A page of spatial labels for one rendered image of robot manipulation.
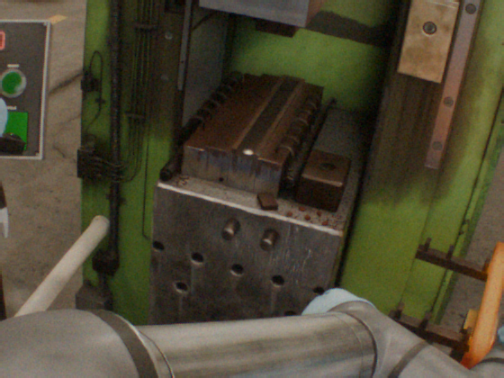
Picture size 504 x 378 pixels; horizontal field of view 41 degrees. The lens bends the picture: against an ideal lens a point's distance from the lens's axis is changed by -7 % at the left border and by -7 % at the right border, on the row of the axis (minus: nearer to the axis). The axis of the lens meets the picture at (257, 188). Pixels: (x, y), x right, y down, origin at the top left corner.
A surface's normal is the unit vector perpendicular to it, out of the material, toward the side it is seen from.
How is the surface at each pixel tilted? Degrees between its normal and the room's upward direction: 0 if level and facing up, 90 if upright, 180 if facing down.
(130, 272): 90
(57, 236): 0
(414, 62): 90
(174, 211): 90
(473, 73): 90
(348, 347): 50
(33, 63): 60
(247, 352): 36
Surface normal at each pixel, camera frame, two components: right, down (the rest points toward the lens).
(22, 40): 0.20, 0.04
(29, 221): 0.13, -0.84
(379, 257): -0.27, 0.48
